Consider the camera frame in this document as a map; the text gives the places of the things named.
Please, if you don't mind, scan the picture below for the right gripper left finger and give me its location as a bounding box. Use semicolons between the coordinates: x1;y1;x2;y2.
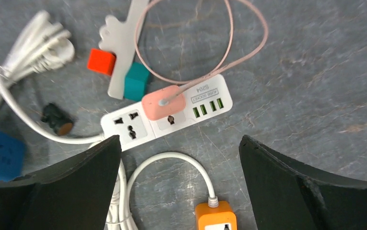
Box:
0;135;121;230

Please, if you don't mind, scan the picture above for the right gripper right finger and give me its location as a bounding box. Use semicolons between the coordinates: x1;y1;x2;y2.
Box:
239;135;367;230

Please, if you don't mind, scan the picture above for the pink charger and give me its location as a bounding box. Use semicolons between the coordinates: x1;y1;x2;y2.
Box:
141;85;186;121

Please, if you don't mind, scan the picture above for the teal plug adapter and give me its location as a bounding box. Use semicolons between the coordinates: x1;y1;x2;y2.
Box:
124;62;150;102

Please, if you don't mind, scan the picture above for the red plug adapter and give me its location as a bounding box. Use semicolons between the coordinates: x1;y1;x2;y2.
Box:
87;48;117;76

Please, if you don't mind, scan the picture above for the narrow white socket strip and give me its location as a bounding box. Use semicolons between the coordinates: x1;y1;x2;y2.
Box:
98;0;150;100

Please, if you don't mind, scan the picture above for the orange power strip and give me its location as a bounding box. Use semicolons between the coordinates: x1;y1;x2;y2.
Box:
195;201;237;230

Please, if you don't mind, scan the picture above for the small white power strip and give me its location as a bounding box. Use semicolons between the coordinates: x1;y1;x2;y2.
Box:
101;74;233;151

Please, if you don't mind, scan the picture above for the white cable bundle upper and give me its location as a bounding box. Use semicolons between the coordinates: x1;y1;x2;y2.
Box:
0;10;106;145

